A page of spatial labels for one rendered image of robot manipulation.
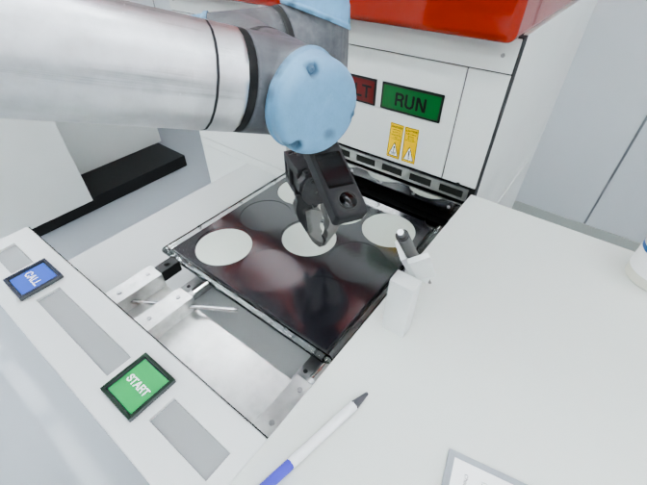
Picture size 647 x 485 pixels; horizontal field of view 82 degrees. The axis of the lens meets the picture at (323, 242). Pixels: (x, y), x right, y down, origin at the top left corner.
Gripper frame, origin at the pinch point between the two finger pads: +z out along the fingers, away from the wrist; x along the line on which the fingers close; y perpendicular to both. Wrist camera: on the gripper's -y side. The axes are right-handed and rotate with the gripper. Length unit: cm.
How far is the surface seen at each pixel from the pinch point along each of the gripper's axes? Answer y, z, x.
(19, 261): 12.5, -1.4, 44.3
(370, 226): 5.1, 4.2, -11.9
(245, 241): 10.2, 4.1, 11.0
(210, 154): 67, 15, 9
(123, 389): -15.9, -2.3, 30.2
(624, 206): 37, 68, -178
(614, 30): 69, -5, -160
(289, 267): 0.9, 4.3, 5.9
